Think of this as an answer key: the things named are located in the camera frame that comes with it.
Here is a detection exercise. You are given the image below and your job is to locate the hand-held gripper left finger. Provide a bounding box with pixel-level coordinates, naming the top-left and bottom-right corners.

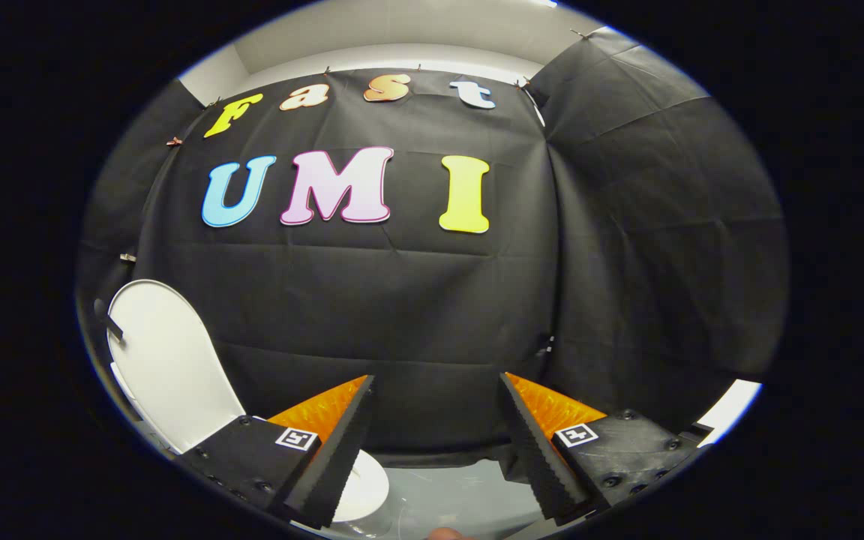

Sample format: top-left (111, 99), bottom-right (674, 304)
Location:
top-left (175, 374), bottom-right (378, 529)

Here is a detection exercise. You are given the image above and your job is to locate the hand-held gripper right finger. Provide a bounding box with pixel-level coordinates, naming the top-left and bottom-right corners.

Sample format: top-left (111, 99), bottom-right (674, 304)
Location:
top-left (499, 372), bottom-right (712, 526)

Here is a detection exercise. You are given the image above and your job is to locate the white toilet lid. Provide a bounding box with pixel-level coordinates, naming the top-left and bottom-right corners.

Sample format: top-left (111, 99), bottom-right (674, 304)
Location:
top-left (106, 279), bottom-right (248, 455)

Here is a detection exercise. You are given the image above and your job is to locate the white toilet with tank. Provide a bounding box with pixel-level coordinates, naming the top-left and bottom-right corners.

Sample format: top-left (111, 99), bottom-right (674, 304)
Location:
top-left (108, 360), bottom-right (391, 524)

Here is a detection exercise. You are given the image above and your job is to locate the black backdrop cloth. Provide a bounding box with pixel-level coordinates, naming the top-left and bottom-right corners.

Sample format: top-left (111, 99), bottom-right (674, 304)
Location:
top-left (76, 26), bottom-right (790, 481)

